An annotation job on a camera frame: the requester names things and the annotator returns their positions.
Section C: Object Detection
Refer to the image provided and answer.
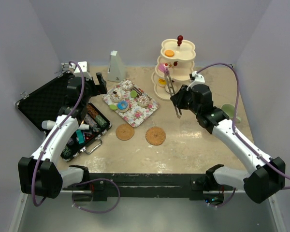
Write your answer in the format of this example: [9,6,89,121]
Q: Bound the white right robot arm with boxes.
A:
[170,84,286,203]

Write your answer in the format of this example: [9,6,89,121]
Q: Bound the green poker chip stack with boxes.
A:
[94,115,107,128]

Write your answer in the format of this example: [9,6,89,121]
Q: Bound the green macaron centre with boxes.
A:
[130,90,138,98]

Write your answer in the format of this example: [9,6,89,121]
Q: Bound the cream three-tier dessert stand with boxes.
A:
[151,35,196,101]

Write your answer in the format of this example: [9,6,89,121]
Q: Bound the green macaron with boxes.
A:
[109,104,117,111]
[130,90,138,98]

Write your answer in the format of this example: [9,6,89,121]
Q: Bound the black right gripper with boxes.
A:
[171,85,201,115]

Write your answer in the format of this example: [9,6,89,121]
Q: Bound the white striped donut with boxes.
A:
[121,79,133,91]

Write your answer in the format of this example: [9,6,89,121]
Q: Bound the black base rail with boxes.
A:
[67,173,235,203]

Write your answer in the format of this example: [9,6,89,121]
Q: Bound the left woven coaster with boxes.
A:
[116,124,134,141]

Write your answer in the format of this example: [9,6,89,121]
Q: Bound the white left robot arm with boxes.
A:
[16,72,112,199]

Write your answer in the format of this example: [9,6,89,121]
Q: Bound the black open case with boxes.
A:
[16,72,112,162]

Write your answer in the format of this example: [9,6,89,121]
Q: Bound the woven coaster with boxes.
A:
[116,124,134,141]
[145,127,166,145]

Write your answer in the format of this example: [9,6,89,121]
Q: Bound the blue glazed donut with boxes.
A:
[117,100,130,112]

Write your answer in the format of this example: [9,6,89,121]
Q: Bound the chocolate striped cake bar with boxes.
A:
[133,87,143,97]

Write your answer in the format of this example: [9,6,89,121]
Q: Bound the right woven coaster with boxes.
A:
[145,127,166,145]

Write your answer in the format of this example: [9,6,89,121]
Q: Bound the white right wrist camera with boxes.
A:
[189,71,205,84]

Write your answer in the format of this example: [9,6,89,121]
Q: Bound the cream plain donut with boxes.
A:
[165,86,175,94]

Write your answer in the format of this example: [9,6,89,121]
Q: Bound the grey metronome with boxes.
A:
[107,50,126,83]

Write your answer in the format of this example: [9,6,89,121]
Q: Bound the sprinkled white donut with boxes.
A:
[137,95,151,107]

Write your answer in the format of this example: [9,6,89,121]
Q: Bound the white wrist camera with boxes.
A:
[189,71,205,84]
[73,61,91,80]

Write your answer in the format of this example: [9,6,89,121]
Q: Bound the green cup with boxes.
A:
[221,103,242,123]

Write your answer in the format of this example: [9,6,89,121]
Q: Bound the yellow glazed donut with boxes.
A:
[158,78,167,87]

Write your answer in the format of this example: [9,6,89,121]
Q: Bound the pink cake slice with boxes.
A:
[158,63,168,73]

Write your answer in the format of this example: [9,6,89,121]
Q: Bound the white small bottle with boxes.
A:
[78,124,90,130]

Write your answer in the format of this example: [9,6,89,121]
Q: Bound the floral serving tray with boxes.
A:
[103,78,160,128]

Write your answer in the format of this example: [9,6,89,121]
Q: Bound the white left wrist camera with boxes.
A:
[73,61,91,80]

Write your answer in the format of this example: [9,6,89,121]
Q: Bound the orange poker chip stack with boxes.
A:
[87,104,99,119]

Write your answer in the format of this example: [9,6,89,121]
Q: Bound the green macaron left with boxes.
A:
[109,104,117,111]

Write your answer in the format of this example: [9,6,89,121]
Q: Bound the orange macaron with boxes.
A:
[164,50,174,57]

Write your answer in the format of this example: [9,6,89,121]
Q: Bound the metal tongs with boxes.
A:
[162,65,182,119]

